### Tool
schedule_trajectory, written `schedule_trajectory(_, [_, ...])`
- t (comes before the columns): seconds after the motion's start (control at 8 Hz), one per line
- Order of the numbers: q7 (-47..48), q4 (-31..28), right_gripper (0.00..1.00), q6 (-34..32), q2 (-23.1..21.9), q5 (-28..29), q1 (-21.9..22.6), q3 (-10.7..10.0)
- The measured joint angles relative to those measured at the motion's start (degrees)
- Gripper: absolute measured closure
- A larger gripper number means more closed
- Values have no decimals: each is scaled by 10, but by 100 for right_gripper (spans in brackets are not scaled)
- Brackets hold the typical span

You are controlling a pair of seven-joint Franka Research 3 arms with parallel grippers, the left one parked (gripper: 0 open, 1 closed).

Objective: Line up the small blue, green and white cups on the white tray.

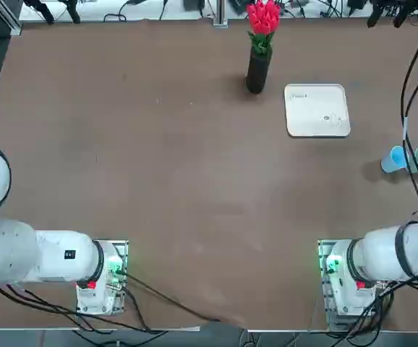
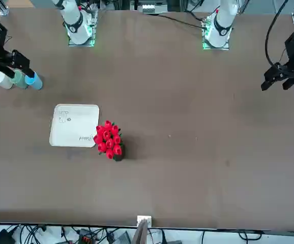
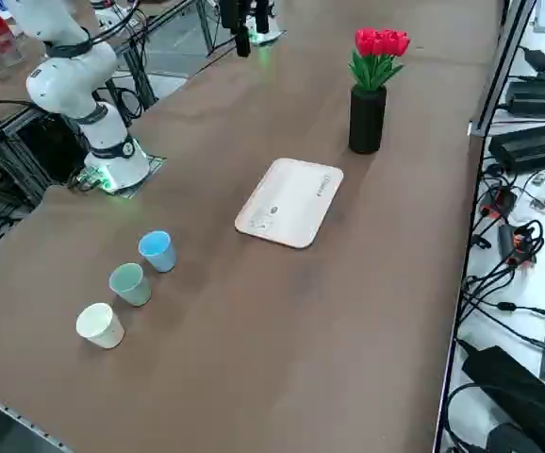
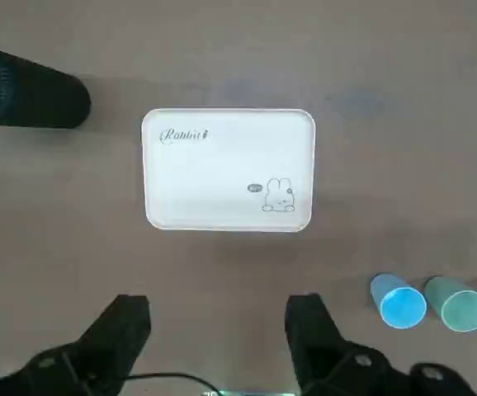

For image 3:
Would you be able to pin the small blue cup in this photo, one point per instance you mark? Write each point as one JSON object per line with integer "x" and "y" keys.
{"x": 159, "y": 255}

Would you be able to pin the small green cup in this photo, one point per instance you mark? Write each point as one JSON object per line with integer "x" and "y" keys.
{"x": 131, "y": 288}

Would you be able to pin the small white cup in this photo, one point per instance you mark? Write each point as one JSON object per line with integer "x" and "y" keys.
{"x": 100, "y": 328}

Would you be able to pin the white tray with rabbit print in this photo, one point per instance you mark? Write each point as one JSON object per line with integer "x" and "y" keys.
{"x": 291, "y": 203}

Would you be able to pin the red artificial tulip bunch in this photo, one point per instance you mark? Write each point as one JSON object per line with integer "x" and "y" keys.
{"x": 381, "y": 45}

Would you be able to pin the white machine base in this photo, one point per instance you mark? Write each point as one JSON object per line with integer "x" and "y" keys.
{"x": 107, "y": 14}

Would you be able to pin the black ribbed vase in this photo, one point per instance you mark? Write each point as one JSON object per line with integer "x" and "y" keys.
{"x": 367, "y": 122}

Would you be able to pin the small black power adapter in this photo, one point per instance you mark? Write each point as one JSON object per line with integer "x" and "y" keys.
{"x": 539, "y": 59}

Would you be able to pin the long black power supply brick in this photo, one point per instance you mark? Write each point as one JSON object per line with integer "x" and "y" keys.
{"x": 532, "y": 146}

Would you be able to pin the orange and black connector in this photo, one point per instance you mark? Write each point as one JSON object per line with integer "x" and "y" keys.
{"x": 501, "y": 203}

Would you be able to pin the black adapter with red plug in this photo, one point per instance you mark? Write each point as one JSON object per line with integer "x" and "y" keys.
{"x": 520, "y": 245}

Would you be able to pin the large long black brick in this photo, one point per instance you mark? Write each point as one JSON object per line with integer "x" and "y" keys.
{"x": 522, "y": 391}

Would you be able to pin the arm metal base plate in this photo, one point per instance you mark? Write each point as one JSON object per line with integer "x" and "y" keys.
{"x": 279, "y": 38}
{"x": 152, "y": 165}

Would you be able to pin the aluminium frame post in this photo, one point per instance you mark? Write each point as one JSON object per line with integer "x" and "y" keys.
{"x": 503, "y": 66}

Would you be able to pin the aluminium frame rack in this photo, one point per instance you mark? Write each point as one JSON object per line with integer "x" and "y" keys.
{"x": 22, "y": 156}

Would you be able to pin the aluminium table edge rail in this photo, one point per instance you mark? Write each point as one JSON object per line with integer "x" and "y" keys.
{"x": 18, "y": 415}

